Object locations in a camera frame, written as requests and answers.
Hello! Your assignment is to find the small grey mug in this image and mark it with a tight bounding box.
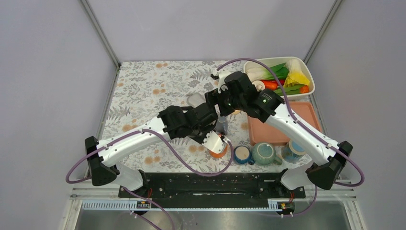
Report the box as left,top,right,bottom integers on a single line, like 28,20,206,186
215,116,228,135

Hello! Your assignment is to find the dark blue mug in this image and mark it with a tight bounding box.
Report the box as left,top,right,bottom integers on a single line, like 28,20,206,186
233,145,255,165

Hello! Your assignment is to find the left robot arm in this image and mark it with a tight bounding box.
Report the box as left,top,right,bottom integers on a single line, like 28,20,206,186
85,103,226,197

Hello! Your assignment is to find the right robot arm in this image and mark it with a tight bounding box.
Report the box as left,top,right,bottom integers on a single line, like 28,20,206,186
205,71,353,197

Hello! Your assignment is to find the teal green glazed mug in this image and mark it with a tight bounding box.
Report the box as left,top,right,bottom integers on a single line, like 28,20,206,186
252,142,282,166

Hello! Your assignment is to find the blue butterfly mug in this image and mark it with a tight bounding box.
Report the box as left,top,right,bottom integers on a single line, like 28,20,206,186
281,140,307,163

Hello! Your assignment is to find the toy white mushroom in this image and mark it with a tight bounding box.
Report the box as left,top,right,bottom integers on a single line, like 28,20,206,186
252,80,266,92

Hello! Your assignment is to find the toy carrot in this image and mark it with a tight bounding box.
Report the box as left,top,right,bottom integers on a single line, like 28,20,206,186
261,80,279,91

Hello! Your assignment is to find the pink plastic tray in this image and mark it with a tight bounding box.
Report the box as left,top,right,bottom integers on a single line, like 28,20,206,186
247,102,321,146

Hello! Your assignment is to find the white rectangular bin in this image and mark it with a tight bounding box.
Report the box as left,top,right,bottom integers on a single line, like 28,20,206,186
243,57,315,101

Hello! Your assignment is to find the toy bok choy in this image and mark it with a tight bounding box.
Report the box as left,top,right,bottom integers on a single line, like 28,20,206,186
246,62,290,81

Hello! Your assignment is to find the toy green pea pod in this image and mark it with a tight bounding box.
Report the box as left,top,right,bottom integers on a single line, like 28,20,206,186
283,84,309,95

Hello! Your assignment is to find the toy napa cabbage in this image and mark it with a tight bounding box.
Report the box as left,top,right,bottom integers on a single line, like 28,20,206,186
285,59,304,77

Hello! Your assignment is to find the floral tablecloth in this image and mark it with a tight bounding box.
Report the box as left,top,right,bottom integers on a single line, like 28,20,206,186
102,60,311,173

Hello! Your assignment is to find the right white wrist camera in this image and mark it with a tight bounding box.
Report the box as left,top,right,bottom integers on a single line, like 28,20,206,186
210,70,236,95

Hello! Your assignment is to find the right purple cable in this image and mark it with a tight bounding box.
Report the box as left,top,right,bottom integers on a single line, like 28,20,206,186
216,57,365,219

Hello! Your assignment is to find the purple cable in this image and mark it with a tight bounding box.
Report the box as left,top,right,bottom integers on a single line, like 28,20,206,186
65,128,235,230
216,57,365,219

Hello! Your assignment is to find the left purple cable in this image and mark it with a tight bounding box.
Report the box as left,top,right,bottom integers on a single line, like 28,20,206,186
65,128,235,230

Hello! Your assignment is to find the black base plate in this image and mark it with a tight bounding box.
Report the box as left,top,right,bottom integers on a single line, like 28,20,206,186
133,173,306,208

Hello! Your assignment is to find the white slotted cable duct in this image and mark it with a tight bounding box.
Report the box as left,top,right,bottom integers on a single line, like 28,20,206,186
82,199,282,212

